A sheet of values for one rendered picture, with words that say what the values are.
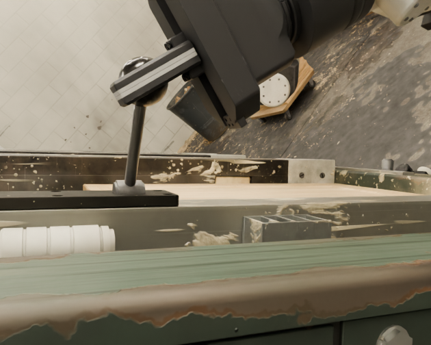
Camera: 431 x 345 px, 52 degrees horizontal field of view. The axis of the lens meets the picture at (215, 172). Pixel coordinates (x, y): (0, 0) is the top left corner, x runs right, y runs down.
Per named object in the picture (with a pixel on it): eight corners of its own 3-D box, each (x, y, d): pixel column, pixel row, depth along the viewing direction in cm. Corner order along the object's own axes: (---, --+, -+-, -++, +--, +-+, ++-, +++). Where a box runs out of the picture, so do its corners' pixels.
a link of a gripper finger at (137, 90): (121, 93, 29) (198, 49, 31) (113, 98, 32) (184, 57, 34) (134, 115, 29) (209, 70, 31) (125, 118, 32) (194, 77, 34)
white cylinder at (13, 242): (-2, 275, 30) (115, 267, 33) (-2, 232, 30) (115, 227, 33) (1, 264, 33) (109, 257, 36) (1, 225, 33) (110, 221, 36)
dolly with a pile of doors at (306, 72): (323, 78, 402) (295, 45, 389) (292, 121, 388) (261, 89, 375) (286, 89, 457) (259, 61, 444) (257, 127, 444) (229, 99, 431)
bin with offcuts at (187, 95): (242, 111, 519) (202, 72, 498) (216, 144, 505) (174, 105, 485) (223, 116, 566) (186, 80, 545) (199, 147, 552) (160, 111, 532)
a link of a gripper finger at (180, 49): (113, 98, 32) (184, 57, 34) (120, 93, 29) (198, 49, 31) (100, 78, 31) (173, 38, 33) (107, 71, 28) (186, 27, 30)
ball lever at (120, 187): (152, 215, 39) (177, 69, 32) (108, 216, 38) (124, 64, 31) (144, 189, 42) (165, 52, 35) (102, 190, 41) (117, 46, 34)
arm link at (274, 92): (289, 97, 116) (292, 5, 108) (306, 106, 103) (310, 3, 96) (245, 99, 114) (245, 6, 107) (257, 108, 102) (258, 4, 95)
